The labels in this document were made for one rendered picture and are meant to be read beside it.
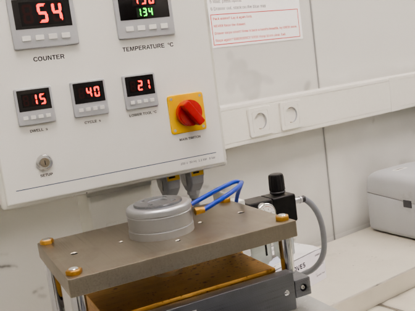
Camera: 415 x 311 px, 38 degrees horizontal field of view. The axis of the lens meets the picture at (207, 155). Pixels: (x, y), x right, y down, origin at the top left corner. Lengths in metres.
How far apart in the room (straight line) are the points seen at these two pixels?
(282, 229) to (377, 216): 1.02
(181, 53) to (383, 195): 0.94
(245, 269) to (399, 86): 1.18
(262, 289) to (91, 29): 0.41
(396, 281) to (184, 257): 0.83
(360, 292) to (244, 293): 0.67
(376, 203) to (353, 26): 0.50
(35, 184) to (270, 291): 0.34
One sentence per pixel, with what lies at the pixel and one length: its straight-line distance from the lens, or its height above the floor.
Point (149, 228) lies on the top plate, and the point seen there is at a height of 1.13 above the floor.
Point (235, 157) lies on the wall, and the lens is 1.46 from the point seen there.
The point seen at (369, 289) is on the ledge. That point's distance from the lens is 1.35.
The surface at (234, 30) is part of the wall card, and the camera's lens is 1.47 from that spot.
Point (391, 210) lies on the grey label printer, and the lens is 1.67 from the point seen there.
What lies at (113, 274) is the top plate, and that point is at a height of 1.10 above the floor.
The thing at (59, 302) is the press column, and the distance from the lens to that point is 0.79.
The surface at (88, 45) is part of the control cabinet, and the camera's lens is 0.83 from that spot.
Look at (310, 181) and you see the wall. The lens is 1.63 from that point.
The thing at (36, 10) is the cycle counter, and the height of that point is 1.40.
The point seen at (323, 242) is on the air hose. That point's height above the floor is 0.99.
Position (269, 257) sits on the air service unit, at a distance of 0.95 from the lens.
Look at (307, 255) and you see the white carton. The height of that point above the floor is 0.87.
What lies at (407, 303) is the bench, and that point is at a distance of 1.39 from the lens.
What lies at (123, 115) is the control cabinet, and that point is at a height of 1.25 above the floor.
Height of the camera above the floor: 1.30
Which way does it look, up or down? 8 degrees down
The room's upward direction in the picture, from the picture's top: 7 degrees counter-clockwise
